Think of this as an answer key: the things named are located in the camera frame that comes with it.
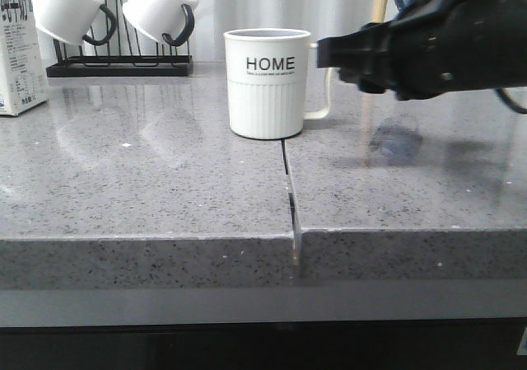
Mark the white HOME cup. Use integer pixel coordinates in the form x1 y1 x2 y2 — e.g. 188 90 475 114
223 28 331 140

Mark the white enamel mug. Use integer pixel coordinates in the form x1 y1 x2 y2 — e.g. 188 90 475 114
31 0 118 46
123 0 198 47

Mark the black wire mug rack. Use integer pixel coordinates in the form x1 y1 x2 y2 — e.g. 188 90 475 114
46 0 194 78

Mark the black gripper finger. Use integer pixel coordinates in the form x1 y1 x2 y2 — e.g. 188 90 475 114
316 22 391 68
338 68 395 94

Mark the white enamel mug right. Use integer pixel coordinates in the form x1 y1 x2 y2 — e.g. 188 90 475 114
123 0 198 47

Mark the white enamel mug left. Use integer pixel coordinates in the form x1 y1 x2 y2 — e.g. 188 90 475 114
31 0 118 46

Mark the black cable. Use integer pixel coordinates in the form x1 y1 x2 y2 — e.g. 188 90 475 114
495 87 527 115

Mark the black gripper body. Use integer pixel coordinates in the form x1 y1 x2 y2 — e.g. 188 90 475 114
390 0 526 100

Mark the blue white milk carton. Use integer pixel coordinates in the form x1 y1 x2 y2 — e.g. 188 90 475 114
1 0 48 116

